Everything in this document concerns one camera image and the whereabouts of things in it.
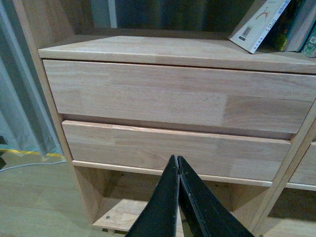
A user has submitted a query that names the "lower right wooden drawer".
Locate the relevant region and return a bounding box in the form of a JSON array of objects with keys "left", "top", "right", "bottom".
[{"left": 289, "top": 142, "right": 316, "bottom": 186}]

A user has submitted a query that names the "white paperback book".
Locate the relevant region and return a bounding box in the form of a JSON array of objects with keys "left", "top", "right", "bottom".
[{"left": 229, "top": 0, "right": 290, "bottom": 54}]

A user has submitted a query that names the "thin book beside divider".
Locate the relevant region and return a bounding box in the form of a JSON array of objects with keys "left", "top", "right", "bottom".
[{"left": 301, "top": 19, "right": 316, "bottom": 58}]

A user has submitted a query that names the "left wooden shelf unit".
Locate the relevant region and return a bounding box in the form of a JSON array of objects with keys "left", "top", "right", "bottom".
[{"left": 13, "top": 0, "right": 316, "bottom": 237}]

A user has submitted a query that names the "wooden shelf unit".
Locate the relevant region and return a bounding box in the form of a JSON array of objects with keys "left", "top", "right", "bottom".
[
  {"left": 13, "top": 0, "right": 316, "bottom": 237},
  {"left": 253, "top": 105, "right": 316, "bottom": 237}
]

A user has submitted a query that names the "right wooden shelf unit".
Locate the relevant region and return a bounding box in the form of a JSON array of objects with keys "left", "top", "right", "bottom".
[{"left": 253, "top": 105, "right": 316, "bottom": 237}]

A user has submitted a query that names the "wooden drawer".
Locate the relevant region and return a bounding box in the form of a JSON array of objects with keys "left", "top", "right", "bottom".
[
  {"left": 43, "top": 60, "right": 316, "bottom": 133},
  {"left": 289, "top": 142, "right": 316, "bottom": 186},
  {"left": 62, "top": 120, "right": 291, "bottom": 181}
]

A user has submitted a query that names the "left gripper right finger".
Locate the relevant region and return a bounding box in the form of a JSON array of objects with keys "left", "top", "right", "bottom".
[{"left": 177, "top": 156, "right": 253, "bottom": 237}]

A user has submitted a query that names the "thick teal-cover book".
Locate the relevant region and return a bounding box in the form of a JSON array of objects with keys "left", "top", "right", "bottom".
[{"left": 284, "top": 0, "right": 316, "bottom": 52}]

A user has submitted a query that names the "white post behind shelf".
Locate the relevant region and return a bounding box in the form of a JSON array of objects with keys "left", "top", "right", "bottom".
[{"left": 108, "top": 0, "right": 118, "bottom": 28}]

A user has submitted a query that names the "grey curtain behind shelf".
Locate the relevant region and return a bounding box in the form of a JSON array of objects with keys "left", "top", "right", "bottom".
[{"left": 0, "top": 0, "right": 64, "bottom": 156}]

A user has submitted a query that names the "yellow black floor tape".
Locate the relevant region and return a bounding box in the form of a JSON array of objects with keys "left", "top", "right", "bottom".
[{"left": 0, "top": 149, "right": 64, "bottom": 158}]

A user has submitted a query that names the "lower left wooden drawer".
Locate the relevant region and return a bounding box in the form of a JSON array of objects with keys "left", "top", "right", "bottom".
[{"left": 62, "top": 120, "right": 291, "bottom": 181}]

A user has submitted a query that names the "upper left wooden drawer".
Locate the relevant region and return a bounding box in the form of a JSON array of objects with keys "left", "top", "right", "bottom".
[{"left": 43, "top": 60, "right": 316, "bottom": 133}]

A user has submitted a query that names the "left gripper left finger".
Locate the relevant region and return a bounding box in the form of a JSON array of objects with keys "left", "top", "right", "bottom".
[{"left": 127, "top": 155, "right": 180, "bottom": 237}]

